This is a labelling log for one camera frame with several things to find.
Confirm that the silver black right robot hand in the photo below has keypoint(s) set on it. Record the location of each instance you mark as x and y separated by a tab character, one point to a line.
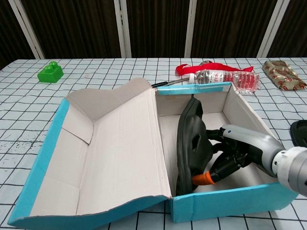
251	143

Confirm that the black clog shoe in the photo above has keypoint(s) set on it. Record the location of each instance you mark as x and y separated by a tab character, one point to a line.
192	129
299	134

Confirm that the blue cardboard shoe box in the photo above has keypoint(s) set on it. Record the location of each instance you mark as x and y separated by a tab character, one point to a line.
115	143

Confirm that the gold foil snack packet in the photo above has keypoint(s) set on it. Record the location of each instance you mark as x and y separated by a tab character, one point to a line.
280	74

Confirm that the clear plastic bottle red label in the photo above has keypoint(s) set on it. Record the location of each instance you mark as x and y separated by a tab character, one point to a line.
216	76

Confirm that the red ribbon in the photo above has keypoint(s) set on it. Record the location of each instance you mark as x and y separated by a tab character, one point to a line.
185	69

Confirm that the green toy building block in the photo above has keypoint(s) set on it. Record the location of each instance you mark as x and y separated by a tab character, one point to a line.
50	74

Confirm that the white blue checked tablecloth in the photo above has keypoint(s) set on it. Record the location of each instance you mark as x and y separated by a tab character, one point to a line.
24	107

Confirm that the white partition frame post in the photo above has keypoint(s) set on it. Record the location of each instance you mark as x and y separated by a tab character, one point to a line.
193	28
273	28
122	28
26	28

